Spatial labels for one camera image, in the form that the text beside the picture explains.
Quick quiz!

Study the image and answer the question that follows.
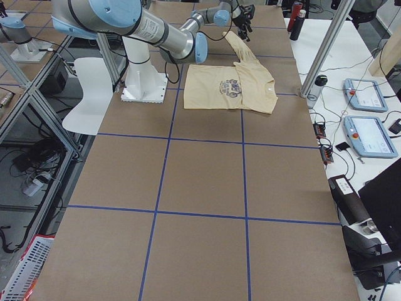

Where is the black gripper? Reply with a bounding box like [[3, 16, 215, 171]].
[[232, 1, 255, 41]]

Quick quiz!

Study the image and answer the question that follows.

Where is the cream long-sleeve printed shirt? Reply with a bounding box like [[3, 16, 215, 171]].
[[184, 31, 278, 114]]

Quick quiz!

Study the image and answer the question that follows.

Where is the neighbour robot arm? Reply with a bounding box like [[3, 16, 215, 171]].
[[1, 10, 53, 63]]

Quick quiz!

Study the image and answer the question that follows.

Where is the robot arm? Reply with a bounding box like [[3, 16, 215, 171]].
[[51, 0, 255, 64]]

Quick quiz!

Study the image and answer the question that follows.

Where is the dark red bottle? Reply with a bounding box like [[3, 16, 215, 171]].
[[287, 1, 307, 41]]

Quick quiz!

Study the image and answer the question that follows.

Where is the clear water bottle black cap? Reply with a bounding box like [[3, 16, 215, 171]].
[[307, 75, 328, 108]]

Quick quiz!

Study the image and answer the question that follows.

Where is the upper teach pendant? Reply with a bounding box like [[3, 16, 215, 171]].
[[343, 78, 388, 112]]

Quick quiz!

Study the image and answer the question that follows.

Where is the teach pendant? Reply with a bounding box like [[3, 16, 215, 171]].
[[343, 78, 388, 112], [343, 116, 398, 159]]

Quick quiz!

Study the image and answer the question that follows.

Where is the white plastic chair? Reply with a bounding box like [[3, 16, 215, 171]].
[[62, 57, 113, 135]]

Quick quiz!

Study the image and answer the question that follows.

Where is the lower teach pendant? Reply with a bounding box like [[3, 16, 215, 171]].
[[343, 116, 398, 159]]

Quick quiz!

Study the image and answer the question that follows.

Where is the black device with label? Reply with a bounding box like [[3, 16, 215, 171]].
[[328, 175, 370, 224]]

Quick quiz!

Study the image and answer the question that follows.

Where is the black monitor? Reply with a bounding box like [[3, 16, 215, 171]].
[[358, 160, 401, 250]]

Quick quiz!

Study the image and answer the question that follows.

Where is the white plastic basket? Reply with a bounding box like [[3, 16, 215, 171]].
[[1, 235, 55, 300]]

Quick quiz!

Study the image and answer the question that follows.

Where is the aluminium frame post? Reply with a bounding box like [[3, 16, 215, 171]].
[[300, 0, 355, 98]]

